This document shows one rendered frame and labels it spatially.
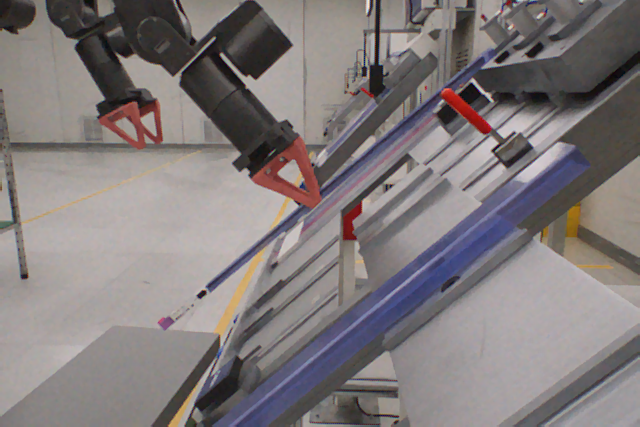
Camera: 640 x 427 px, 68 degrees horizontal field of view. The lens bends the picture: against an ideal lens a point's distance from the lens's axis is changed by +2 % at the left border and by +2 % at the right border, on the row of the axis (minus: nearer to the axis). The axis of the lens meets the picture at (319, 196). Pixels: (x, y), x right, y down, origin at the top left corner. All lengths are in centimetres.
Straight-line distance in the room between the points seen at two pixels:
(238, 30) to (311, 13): 885
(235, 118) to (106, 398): 55
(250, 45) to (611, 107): 35
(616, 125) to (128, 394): 78
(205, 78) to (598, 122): 38
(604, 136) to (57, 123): 1060
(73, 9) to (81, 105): 965
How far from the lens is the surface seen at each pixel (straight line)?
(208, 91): 53
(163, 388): 90
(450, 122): 82
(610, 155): 51
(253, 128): 53
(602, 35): 54
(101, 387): 94
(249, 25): 53
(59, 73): 1076
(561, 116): 57
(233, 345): 73
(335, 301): 57
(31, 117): 1112
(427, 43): 195
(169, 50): 52
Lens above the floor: 109
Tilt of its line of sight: 12 degrees down
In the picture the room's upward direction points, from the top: straight up
